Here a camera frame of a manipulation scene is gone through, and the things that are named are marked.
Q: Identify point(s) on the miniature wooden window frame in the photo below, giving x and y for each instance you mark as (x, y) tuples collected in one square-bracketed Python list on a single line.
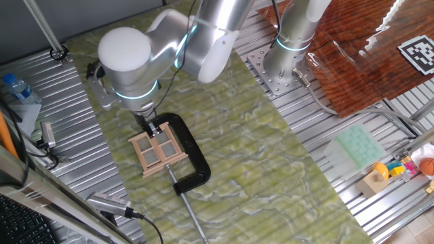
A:
[(163, 168)]

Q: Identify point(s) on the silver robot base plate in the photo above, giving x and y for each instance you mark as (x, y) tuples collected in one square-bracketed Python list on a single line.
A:
[(282, 86)]

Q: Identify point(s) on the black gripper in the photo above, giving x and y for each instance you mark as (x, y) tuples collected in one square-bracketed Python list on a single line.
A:
[(146, 119)]

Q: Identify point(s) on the tan wooden block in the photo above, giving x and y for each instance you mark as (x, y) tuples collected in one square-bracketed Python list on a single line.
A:
[(371, 184)]

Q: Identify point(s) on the small metal bracket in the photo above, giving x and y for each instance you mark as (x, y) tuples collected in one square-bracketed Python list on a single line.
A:
[(400, 154)]

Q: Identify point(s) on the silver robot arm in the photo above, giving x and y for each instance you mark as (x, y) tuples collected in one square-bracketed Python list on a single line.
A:
[(210, 34)]

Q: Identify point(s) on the black and silver tool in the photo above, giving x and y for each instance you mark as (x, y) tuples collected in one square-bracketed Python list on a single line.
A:
[(47, 135)]

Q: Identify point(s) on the black C-clamp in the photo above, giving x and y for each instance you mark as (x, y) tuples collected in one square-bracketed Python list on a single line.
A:
[(190, 142)]

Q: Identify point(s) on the aluminium frame bar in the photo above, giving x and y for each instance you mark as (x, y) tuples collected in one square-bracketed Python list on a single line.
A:
[(51, 200)]

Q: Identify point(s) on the cyan toy block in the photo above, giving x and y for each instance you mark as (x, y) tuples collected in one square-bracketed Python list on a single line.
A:
[(394, 165)]

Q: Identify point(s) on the clear water bottle blue cap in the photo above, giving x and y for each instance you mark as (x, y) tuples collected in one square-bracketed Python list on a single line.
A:
[(20, 89)]

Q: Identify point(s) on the green marble pattern mat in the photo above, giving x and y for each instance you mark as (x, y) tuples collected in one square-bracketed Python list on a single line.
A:
[(254, 152)]

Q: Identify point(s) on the small yellow toy piece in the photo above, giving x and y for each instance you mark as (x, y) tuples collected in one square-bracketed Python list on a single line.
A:
[(430, 187)]

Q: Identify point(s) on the pink toy block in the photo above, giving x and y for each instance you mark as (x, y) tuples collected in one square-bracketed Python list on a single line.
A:
[(411, 167)]

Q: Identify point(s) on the orange toy basketball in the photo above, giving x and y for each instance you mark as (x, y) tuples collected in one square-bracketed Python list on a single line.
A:
[(427, 166)]

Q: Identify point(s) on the small wooden sliding sash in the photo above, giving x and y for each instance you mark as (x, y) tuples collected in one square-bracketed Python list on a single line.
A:
[(144, 145)]

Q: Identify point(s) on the black white marker tag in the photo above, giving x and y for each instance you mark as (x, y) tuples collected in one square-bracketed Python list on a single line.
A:
[(420, 52)]

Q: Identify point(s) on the green translucent ice tray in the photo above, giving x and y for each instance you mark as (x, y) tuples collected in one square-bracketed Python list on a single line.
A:
[(356, 149)]

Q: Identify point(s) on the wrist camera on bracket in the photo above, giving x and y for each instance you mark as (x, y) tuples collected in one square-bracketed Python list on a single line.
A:
[(101, 91)]

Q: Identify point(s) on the yellow toy block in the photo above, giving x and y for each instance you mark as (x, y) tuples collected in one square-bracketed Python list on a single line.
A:
[(397, 171)]

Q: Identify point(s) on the black keyboard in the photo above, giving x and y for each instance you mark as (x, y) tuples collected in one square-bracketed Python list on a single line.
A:
[(20, 223)]

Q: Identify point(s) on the white paper sheet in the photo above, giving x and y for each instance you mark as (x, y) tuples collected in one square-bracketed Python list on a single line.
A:
[(27, 117)]

